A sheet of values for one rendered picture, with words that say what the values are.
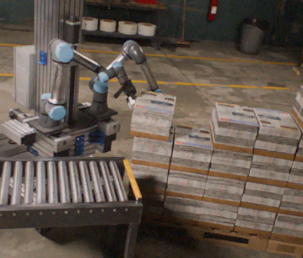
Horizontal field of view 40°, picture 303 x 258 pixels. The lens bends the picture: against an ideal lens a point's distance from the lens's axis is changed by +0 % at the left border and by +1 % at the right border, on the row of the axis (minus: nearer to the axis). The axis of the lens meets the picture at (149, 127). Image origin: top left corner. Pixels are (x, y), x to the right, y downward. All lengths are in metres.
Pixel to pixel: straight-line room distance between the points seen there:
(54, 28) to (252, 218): 2.05
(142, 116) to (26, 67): 1.01
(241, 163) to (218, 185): 0.24
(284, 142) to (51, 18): 1.86
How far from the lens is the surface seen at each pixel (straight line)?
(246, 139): 3.02
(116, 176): 2.56
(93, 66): 3.04
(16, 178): 2.51
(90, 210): 2.29
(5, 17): 9.37
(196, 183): 3.16
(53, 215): 2.29
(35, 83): 3.39
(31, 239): 3.31
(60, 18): 3.09
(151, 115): 2.92
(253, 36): 9.87
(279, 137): 3.06
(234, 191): 3.22
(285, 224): 3.46
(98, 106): 3.33
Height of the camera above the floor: 2.15
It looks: 24 degrees down
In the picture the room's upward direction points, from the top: 8 degrees clockwise
